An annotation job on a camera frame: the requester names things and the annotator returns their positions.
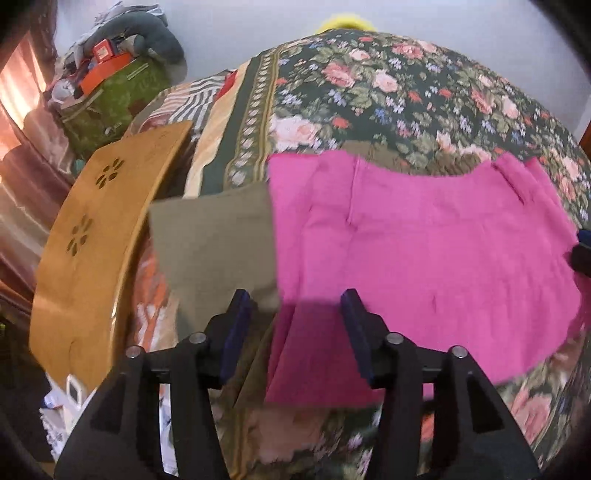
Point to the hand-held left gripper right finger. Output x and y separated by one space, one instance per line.
358 332

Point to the striped cloth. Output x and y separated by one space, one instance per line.
184 97

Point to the red box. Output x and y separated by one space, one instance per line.
102 50

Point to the orange box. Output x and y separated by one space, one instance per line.
106 69

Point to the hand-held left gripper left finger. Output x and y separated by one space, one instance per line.
235 332

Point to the pile of light clothes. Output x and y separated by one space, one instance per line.
115 11

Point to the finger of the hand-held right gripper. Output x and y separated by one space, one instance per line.
581 258

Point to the grey plush toy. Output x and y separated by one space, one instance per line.
157 34

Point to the green patterned storage bag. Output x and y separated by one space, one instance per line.
124 92

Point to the brown curtain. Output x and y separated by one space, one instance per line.
27 184

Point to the yellow cushion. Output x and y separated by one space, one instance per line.
341 21

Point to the floral bedspread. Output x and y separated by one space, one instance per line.
392 92

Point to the olive green cloth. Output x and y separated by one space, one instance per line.
154 295

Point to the pink pants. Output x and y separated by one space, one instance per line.
415 240

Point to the olive green pants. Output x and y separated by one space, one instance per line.
212 240

